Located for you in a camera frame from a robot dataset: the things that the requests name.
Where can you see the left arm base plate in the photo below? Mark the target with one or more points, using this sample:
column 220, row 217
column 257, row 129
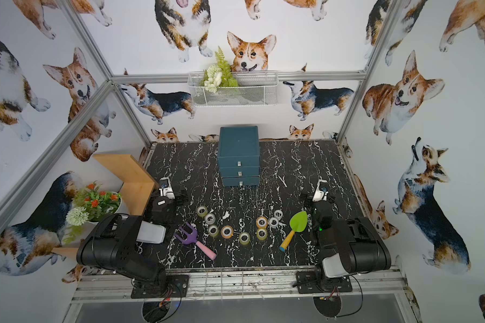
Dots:
column 172, row 286

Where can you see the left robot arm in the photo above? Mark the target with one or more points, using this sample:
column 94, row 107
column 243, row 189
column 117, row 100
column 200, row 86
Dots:
column 112, row 244

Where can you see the green tape roll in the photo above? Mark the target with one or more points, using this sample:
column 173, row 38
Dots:
column 244, row 239
column 202, row 211
column 213, row 231
column 262, row 234

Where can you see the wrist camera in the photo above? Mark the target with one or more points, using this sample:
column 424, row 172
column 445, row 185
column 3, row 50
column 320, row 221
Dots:
column 165, row 188
column 322, row 191

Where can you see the fern and white flowers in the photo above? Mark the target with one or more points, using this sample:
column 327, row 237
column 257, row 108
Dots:
column 218, row 75

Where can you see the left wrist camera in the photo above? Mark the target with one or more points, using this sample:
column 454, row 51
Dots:
column 165, row 188

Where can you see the teal drawer cabinet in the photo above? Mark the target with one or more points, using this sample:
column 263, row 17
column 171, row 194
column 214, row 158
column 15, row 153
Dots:
column 239, row 156

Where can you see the orange tape roll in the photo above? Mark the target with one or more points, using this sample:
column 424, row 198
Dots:
column 227, row 232
column 262, row 222

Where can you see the green toy shovel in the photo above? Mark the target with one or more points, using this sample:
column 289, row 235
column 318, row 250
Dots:
column 298, row 223

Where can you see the clear tape roll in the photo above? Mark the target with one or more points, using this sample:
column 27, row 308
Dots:
column 273, row 222
column 210, row 219
column 278, row 214

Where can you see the potted red flower plant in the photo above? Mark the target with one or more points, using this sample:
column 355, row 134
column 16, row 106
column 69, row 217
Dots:
column 90, row 205

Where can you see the purple toy garden fork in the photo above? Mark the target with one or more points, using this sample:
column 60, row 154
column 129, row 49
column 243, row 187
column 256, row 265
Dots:
column 188, row 234

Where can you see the wooden corner shelf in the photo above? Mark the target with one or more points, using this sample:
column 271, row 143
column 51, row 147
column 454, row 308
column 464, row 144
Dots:
column 137, row 185

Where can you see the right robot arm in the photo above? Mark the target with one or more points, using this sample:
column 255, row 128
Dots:
column 346, row 246

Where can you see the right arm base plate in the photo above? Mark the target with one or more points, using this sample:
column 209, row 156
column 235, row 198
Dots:
column 315, row 282

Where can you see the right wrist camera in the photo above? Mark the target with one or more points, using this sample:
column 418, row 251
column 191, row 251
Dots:
column 322, row 191

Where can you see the white wire basket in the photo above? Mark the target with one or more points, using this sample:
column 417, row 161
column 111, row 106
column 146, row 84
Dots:
column 253, row 89

